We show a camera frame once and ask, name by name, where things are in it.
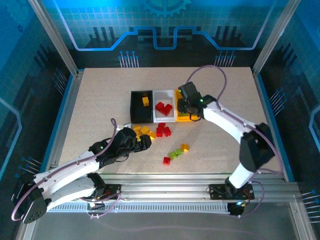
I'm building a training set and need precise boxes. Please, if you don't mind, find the white plastic bin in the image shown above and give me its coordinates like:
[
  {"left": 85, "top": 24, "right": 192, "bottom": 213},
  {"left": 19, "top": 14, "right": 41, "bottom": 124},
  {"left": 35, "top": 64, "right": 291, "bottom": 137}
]
[{"left": 152, "top": 89, "right": 176, "bottom": 123}]

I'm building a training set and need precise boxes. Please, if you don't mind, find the aluminium frame post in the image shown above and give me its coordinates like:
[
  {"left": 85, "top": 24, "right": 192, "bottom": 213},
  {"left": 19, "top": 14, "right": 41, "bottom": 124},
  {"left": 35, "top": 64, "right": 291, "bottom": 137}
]
[
  {"left": 27, "top": 0, "right": 80, "bottom": 76},
  {"left": 252, "top": 0, "right": 301, "bottom": 76}
]

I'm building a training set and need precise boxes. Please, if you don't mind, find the black connector box with lights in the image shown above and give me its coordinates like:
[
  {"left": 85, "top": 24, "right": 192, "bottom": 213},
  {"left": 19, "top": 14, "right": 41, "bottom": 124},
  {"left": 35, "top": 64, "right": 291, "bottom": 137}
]
[{"left": 227, "top": 201, "right": 247, "bottom": 217}]

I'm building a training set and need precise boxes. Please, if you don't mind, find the yellow plastic bin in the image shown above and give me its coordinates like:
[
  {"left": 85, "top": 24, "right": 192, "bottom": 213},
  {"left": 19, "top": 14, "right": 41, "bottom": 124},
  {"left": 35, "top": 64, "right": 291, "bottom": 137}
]
[{"left": 174, "top": 88, "right": 201, "bottom": 123}]

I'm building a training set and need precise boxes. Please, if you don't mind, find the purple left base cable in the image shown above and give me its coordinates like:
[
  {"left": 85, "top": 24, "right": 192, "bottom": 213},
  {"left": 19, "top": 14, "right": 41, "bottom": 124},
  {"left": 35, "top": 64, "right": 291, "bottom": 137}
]
[{"left": 84, "top": 187, "right": 125, "bottom": 220}]

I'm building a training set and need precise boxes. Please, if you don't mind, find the black plastic bin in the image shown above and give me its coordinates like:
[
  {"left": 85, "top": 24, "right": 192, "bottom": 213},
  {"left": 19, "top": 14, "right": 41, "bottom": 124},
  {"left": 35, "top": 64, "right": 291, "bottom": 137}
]
[{"left": 129, "top": 90, "right": 154, "bottom": 125}]

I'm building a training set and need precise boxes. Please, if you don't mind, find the grey slotted cable duct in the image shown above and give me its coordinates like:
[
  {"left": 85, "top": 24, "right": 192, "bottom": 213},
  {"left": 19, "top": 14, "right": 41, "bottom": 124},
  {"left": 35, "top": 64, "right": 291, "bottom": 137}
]
[{"left": 47, "top": 201, "right": 231, "bottom": 213}]

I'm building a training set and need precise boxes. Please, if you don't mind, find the aluminium side rail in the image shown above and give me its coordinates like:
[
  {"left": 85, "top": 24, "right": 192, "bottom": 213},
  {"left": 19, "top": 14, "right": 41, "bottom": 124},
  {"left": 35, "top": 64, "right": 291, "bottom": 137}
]
[
  {"left": 42, "top": 71, "right": 85, "bottom": 176},
  {"left": 252, "top": 71, "right": 296, "bottom": 182}
]

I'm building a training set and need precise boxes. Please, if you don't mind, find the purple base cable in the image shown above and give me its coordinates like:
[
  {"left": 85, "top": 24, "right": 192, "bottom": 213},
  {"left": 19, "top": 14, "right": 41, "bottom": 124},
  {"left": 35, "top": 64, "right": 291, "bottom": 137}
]
[
  {"left": 234, "top": 181, "right": 266, "bottom": 219},
  {"left": 84, "top": 187, "right": 125, "bottom": 220}
]

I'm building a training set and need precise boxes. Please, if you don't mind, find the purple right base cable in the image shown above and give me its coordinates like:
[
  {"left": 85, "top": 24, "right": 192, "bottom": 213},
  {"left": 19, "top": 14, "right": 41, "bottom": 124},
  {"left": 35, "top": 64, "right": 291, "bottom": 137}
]
[{"left": 234, "top": 181, "right": 266, "bottom": 219}]

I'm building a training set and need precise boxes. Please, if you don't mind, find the aluminium front rail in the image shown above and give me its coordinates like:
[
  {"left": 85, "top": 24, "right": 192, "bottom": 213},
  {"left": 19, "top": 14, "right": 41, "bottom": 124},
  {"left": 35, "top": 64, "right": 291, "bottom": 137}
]
[{"left": 32, "top": 172, "right": 301, "bottom": 203}]

